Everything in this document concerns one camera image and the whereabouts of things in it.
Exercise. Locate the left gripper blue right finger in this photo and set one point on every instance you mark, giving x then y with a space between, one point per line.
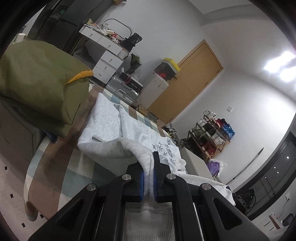
162 189

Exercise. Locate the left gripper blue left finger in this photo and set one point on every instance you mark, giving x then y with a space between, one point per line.
134 192

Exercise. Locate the light grey sweatshirt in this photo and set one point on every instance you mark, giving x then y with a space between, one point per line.
114 139

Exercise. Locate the grey bed footboard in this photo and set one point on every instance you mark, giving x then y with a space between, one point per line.
194 164

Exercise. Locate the purple plastic bag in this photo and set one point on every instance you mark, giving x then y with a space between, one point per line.
215 167

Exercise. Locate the checkered bed sheet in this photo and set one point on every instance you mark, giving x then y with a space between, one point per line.
57 172

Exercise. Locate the wooden shoe rack with shoes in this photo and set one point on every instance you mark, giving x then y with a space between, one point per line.
209 136

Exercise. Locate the silver aluminium suitcase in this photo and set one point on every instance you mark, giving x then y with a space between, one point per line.
123 92

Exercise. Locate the white small cabinet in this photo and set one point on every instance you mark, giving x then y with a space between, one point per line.
155 87

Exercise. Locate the black box on suitcase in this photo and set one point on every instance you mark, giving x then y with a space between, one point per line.
131 82

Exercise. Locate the yellow black shoe boxes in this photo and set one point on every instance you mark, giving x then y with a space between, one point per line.
167 69

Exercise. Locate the dark flower bouquet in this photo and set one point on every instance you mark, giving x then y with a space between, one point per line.
134 64

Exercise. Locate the wooden door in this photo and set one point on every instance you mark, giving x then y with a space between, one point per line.
197 70

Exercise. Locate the white dressing desk with drawers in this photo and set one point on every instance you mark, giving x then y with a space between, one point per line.
108 56

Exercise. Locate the black refrigerator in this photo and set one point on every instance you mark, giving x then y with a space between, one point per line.
60 21

